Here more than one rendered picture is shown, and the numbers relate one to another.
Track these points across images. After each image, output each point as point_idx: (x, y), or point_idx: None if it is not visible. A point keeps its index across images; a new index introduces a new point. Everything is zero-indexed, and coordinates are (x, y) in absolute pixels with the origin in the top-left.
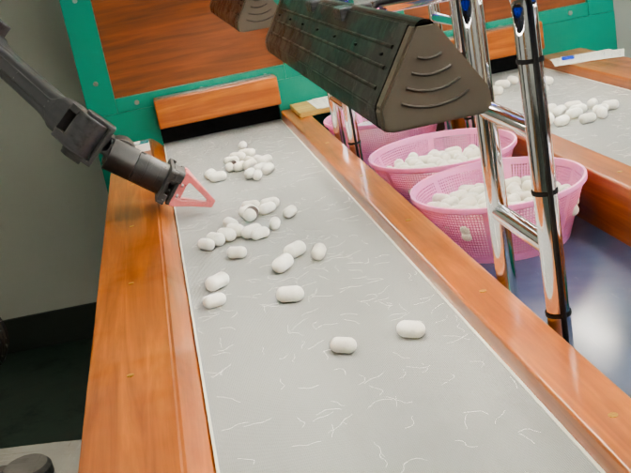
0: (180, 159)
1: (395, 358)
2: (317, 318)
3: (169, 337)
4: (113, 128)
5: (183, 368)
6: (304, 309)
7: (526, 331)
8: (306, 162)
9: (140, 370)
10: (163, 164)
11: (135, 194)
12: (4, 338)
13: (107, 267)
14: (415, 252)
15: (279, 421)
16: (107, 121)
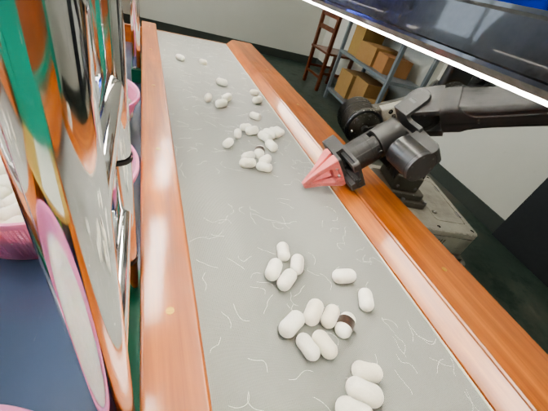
0: None
1: (187, 58)
2: (210, 76)
3: (262, 76)
4: (396, 104)
5: (252, 70)
6: (215, 81)
7: (149, 38)
8: (214, 294)
9: (264, 69)
10: (348, 143)
11: (404, 228)
12: (344, 122)
13: (321, 120)
14: (162, 70)
15: (222, 59)
16: (412, 107)
